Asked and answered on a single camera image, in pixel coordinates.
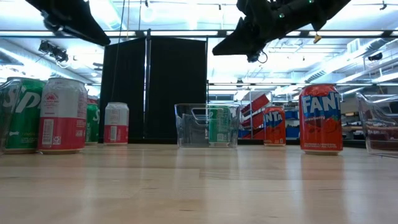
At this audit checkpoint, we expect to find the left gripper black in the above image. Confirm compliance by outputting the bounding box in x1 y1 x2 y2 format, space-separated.
24 0 111 47

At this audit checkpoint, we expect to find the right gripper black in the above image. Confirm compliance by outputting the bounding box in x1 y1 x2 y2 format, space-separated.
212 0 315 57

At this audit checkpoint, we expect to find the green Sprite soda can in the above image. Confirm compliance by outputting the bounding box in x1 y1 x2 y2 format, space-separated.
85 102 101 146
207 105 233 147
3 77 47 155

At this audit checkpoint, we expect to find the red Fanta soda can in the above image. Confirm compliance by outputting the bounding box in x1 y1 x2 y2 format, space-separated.
298 83 344 156
262 106 287 147

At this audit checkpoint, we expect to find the white pink soda can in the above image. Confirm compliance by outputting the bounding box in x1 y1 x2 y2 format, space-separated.
37 77 88 155
103 101 130 146

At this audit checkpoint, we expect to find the clear plastic bin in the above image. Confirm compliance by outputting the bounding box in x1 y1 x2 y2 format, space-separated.
355 92 398 159
0 77 23 156
174 103 241 149

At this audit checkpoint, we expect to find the black ceiling device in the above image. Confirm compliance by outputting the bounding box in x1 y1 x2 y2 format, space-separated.
37 39 70 63

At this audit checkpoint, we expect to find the black partition screen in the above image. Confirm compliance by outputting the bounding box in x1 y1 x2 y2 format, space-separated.
98 36 208 144

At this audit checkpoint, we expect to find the black overhead camera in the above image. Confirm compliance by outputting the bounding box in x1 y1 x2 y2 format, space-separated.
246 49 269 64

